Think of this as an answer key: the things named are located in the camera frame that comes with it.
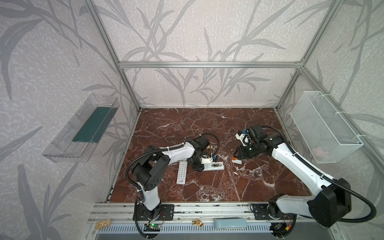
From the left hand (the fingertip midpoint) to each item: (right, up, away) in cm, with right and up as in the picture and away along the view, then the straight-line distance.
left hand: (202, 161), depth 90 cm
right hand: (+18, +9, -10) cm, 23 cm away
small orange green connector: (-2, -24, -20) cm, 31 cm away
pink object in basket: (+57, +10, -17) cm, 60 cm away
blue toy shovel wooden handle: (+6, +8, +6) cm, 11 cm away
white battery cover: (+22, -1, +1) cm, 22 cm away
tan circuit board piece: (-47, -24, -21) cm, 56 cm away
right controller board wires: (+39, -29, -17) cm, 52 cm away
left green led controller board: (-24, -27, -19) cm, 41 cm away
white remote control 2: (-11, -5, -5) cm, 14 cm away
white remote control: (+5, -2, -3) cm, 6 cm away
